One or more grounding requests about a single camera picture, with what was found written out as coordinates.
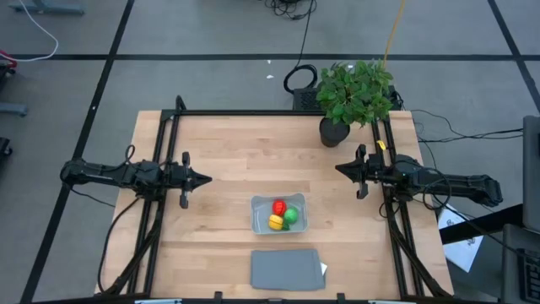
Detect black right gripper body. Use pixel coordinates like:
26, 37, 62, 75
356, 144, 396, 200

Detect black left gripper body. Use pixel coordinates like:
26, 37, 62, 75
167, 151, 193, 210

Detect yellow toy lemon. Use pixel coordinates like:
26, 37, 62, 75
268, 214, 290, 231

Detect pale grey plastic tupperware container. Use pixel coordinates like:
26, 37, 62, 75
251, 193, 309, 236

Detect potted green artificial plant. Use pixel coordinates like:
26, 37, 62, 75
316, 59, 394, 148

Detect grey woven cloth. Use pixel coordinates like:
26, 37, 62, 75
250, 248, 327, 292

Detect white printed paper sheet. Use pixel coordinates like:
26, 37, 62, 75
437, 204, 485, 274

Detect black desk beam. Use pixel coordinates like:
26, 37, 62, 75
440, 204, 524, 245

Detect grey monitor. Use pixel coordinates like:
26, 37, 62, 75
521, 116, 540, 233

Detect grey furniture foot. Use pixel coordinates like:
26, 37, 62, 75
0, 102, 29, 118
8, 0, 85, 16

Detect black keyboard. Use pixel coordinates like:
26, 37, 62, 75
517, 248, 540, 303

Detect red object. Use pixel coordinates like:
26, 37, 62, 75
0, 49, 18, 69

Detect black aluminium table frame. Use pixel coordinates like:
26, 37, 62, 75
99, 95, 455, 299

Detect coiled black cable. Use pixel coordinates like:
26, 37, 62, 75
283, 0, 318, 95

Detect yellow cable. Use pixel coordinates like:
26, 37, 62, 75
382, 0, 407, 68

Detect tangled black cable bundle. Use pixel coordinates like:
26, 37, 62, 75
265, 0, 317, 20

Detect white cable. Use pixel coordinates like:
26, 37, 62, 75
16, 0, 59, 63

